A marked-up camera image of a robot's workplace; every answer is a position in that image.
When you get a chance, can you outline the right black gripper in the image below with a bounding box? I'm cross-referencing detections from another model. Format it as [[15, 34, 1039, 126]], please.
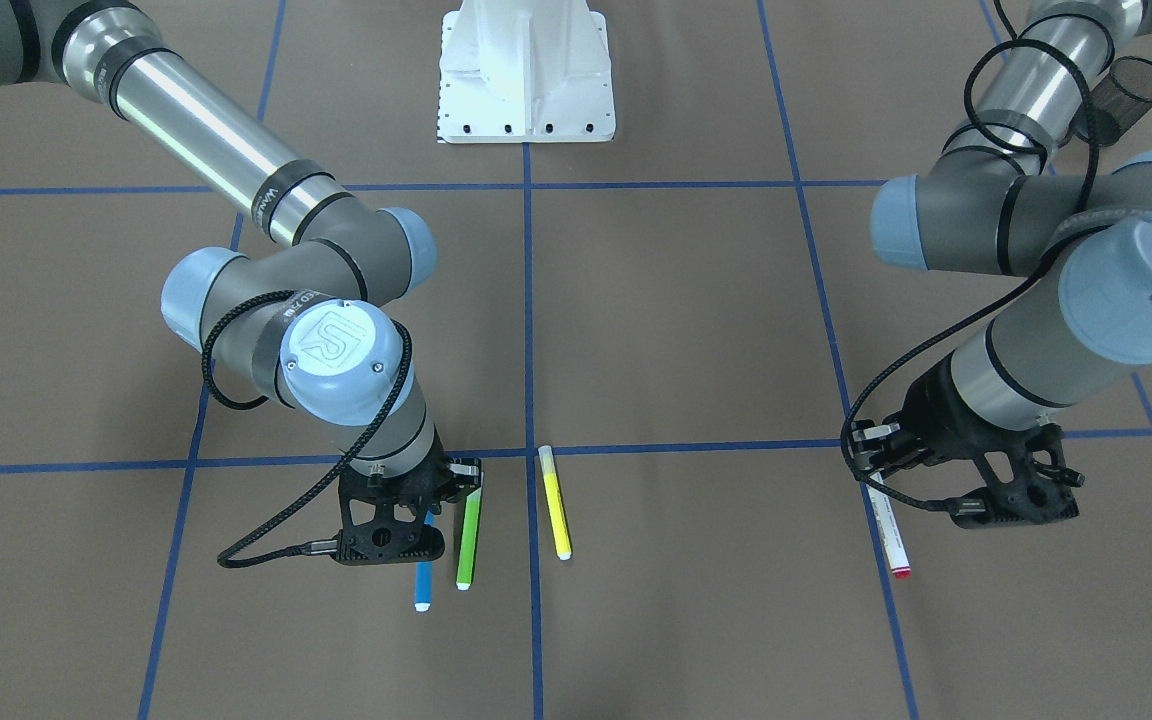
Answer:
[[340, 439, 484, 511]]

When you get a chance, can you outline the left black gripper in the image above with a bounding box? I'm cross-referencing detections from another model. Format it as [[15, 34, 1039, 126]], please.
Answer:
[[850, 356, 1026, 477]]

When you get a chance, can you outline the red marker pen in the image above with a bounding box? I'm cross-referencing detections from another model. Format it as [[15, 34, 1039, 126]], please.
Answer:
[[867, 473, 911, 579]]

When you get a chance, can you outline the blue marker pen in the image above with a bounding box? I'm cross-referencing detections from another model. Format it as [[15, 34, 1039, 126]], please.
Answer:
[[412, 560, 434, 612]]

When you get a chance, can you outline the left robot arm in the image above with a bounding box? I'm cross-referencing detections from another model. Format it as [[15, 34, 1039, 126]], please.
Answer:
[[844, 1, 1152, 480]]

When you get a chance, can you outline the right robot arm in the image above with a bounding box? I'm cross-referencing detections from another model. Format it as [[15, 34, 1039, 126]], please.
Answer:
[[0, 1, 518, 521]]

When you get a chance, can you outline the green marker pen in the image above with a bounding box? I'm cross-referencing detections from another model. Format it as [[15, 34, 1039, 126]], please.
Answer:
[[456, 488, 483, 592]]

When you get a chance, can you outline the yellow marker pen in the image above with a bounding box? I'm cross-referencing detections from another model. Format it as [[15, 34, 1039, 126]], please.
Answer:
[[538, 445, 573, 561]]

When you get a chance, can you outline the black mesh pen cup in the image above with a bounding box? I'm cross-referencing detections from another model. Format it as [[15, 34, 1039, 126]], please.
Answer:
[[1069, 56, 1152, 147]]

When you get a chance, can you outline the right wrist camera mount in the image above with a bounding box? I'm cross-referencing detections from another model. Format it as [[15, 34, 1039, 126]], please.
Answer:
[[332, 495, 445, 566]]

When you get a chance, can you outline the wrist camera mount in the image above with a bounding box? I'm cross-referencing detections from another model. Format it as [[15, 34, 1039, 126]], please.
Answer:
[[332, 495, 445, 566], [952, 423, 1085, 529]]

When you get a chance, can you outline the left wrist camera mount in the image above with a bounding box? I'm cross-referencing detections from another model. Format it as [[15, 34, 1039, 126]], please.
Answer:
[[952, 423, 1085, 529]]

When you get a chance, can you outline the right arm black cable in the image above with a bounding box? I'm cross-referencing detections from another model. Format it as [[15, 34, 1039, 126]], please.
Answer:
[[200, 290, 415, 569]]

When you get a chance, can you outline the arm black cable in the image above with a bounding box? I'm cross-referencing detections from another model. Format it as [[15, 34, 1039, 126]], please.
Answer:
[[200, 290, 415, 569], [840, 40, 1107, 513]]

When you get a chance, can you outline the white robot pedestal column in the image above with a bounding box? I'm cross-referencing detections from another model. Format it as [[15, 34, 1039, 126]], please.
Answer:
[[435, 1, 617, 143]]

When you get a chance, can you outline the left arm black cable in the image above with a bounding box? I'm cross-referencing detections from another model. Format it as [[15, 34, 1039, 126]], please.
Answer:
[[840, 40, 1107, 513]]

